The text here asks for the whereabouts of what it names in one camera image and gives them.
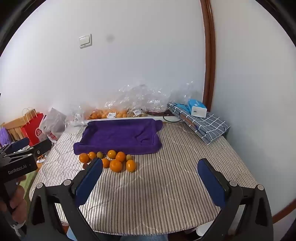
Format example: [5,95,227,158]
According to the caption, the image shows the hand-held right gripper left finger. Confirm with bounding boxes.
[25,158,103,241]

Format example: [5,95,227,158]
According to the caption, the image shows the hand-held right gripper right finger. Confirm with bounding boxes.
[197,158,275,241]

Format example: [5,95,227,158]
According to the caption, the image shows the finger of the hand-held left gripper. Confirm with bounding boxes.
[27,138,53,158]
[3,137,31,154]

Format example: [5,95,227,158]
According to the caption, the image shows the large orange mandarin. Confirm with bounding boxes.
[110,160,123,173]

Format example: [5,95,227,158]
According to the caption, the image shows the purple towel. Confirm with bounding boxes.
[73,118,163,155]

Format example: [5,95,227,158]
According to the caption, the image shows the bag of brown fruits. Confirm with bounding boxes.
[127,108,148,118]

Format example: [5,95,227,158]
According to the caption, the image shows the person's left hand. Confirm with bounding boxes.
[0,175,28,224]

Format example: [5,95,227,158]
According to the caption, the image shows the wooden chair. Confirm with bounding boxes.
[0,116,29,142]

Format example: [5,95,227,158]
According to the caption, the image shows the purple bag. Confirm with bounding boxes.
[0,127,12,147]

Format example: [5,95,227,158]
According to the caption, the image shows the red paper bag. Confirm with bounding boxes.
[21,107,45,147]

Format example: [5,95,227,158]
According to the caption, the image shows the white plastic bag red print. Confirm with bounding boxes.
[39,108,67,143]

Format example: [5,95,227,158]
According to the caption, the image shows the clear plastic bag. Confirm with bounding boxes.
[65,105,93,128]
[98,82,168,113]
[168,81,205,109]

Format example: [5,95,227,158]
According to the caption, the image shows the striped bed sheet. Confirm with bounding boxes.
[29,122,258,235]

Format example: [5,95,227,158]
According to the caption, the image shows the grey checked folded blanket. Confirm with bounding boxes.
[167,102,231,145]

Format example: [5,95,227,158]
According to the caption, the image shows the bag of oranges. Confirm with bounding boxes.
[89,108,130,120]

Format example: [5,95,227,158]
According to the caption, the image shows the small white box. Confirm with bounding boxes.
[191,107,207,118]

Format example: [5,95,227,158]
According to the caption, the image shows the blue tissue pack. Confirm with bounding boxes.
[187,99,207,114]

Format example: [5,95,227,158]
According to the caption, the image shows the black cable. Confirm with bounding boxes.
[162,110,185,124]

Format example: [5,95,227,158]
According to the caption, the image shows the white light switch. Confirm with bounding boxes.
[79,34,92,49]

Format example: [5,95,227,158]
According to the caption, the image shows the brown wooden door frame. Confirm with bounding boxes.
[200,0,216,112]

